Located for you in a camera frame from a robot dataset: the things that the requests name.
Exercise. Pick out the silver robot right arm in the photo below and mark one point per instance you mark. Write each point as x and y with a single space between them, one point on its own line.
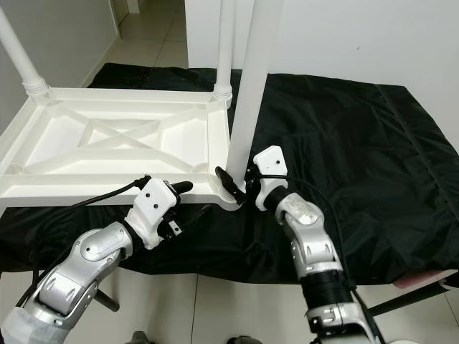
312 244

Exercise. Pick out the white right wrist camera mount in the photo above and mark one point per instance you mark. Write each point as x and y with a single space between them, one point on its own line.
271 161

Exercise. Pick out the grey robot left foot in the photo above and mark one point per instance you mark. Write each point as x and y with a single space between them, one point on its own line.
142 338

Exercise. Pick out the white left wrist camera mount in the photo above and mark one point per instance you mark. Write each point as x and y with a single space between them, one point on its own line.
154 204

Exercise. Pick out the black metal table leg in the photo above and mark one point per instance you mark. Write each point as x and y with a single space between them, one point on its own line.
107 301
412 299

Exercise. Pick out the dark robot right foot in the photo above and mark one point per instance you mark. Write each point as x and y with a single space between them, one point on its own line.
244 340

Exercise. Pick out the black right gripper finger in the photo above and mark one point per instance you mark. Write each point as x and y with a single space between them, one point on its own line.
227 180

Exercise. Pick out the black cloth table cover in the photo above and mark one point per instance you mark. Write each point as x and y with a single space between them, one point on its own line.
373 158

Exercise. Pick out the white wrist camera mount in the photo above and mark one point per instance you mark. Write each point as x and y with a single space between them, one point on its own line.
154 204
271 161

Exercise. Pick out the white tapered plastic table leg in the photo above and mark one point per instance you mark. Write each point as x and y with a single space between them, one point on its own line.
25 61
226 50
254 79

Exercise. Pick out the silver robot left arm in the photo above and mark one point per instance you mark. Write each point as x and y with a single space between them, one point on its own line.
75 279

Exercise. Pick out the white plastic children table top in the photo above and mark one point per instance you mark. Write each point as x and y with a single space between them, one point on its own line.
57 143

